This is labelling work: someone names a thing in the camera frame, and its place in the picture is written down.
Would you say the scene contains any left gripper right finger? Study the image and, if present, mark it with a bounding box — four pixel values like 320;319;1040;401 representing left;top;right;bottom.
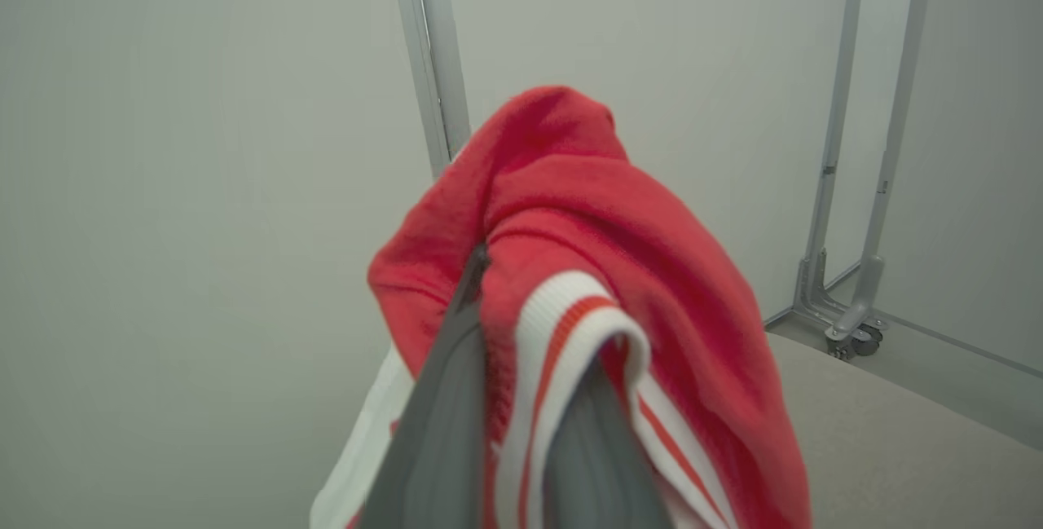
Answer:
542;356;674;529

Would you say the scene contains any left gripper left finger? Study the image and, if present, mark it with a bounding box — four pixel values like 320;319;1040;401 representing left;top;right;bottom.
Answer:
359;242;490;529

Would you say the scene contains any red Bulls basketball jersey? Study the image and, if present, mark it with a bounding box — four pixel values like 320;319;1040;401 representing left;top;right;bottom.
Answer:
310;85;813;529

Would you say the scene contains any black caster wheel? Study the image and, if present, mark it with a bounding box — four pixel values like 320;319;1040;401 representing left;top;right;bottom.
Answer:
847;324;886;361

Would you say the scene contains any grey upholstered sofa surface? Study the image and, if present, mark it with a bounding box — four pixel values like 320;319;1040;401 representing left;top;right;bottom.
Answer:
764;332;1043;529

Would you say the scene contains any grey metal partition post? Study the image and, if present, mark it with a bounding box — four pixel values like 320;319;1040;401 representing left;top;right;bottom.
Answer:
385;0;472;181

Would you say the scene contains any slim grey frame post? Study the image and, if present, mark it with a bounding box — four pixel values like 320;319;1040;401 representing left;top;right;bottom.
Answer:
794;0;866;326

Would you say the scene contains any grey footed post with caster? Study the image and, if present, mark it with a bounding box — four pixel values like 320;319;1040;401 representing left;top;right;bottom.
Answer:
825;0;936;344

